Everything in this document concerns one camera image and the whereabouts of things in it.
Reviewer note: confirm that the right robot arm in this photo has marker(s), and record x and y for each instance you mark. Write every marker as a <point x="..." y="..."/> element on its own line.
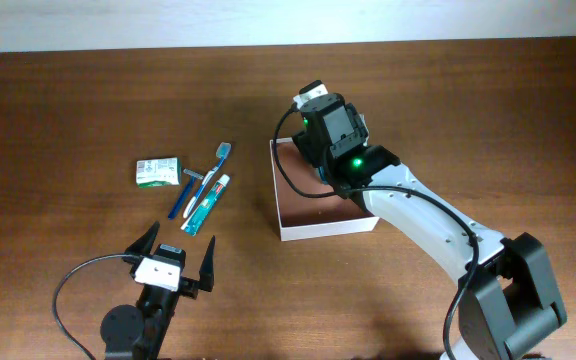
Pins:
<point x="507" y="299"/>

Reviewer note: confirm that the blue disposable razor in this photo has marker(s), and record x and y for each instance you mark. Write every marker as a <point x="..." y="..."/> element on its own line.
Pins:
<point x="193" y="177"/>

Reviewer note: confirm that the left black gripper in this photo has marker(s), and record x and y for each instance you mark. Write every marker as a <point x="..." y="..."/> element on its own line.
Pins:
<point x="188" y="286"/>

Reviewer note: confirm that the white open cardboard box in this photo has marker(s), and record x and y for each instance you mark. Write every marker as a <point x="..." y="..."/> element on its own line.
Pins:
<point x="301" y="218"/>

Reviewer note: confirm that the purple hand soap pump bottle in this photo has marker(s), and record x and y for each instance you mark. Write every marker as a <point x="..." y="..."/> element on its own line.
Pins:
<point x="362" y="118"/>

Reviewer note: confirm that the blue mouthwash bottle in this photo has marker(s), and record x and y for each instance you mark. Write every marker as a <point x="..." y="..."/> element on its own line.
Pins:
<point x="322" y="175"/>

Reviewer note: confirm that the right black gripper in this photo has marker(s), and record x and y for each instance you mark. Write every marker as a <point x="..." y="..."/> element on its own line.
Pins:
<point x="308" y="142"/>

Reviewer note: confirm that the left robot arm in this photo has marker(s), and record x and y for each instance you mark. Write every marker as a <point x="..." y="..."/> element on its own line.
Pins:
<point x="138" y="331"/>

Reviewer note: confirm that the teal toothpaste tube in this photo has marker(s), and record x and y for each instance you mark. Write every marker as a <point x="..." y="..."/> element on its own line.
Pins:
<point x="194" y="223"/>

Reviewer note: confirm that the blue white toothbrush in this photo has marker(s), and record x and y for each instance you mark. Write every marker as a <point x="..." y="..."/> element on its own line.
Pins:
<point x="222" y="153"/>

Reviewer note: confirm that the green white soap box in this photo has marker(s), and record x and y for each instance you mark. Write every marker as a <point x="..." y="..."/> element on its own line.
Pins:
<point x="158" y="172"/>

